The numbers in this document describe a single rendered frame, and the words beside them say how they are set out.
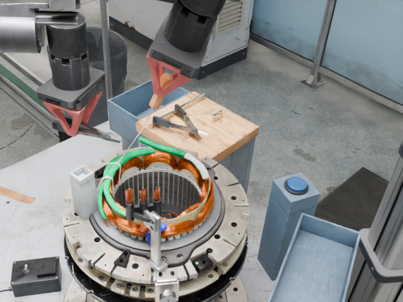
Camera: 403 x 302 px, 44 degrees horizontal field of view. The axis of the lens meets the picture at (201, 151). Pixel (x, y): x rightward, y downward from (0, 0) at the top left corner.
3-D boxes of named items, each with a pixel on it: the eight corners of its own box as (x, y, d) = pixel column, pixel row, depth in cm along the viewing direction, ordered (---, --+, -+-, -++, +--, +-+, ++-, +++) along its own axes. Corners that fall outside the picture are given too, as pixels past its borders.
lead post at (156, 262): (158, 275, 74) (159, 222, 67) (147, 264, 76) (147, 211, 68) (167, 268, 75) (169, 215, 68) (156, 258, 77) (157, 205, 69)
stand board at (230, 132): (135, 130, 111) (135, 121, 109) (194, 99, 122) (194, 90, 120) (201, 174, 101) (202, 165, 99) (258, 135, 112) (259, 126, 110)
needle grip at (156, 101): (147, 106, 73) (161, 77, 69) (150, 99, 74) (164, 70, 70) (157, 111, 73) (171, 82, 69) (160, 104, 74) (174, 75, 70)
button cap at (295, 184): (293, 195, 98) (294, 191, 98) (282, 181, 101) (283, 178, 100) (310, 189, 100) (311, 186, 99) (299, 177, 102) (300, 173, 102)
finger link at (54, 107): (46, 136, 83) (39, 89, 77) (71, 114, 88) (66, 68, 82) (81, 149, 81) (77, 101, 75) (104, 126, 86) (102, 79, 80)
